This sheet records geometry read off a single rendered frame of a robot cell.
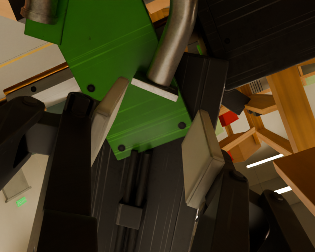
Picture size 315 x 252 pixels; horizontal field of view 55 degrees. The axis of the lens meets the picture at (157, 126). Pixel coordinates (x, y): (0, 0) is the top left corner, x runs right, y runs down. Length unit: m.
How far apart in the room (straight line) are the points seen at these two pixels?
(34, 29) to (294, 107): 0.95
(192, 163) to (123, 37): 0.23
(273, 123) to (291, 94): 8.55
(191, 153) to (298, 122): 1.02
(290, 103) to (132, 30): 0.88
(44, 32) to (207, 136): 0.27
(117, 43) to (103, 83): 0.05
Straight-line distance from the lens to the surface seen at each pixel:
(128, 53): 0.37
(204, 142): 0.16
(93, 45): 0.38
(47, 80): 0.54
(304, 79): 9.28
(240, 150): 4.36
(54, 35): 0.39
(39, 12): 0.36
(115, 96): 0.16
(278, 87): 1.16
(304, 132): 1.20
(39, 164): 10.91
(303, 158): 0.91
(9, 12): 0.82
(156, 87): 0.34
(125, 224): 0.43
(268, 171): 9.96
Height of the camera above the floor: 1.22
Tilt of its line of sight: 4 degrees up
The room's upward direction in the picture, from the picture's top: 159 degrees clockwise
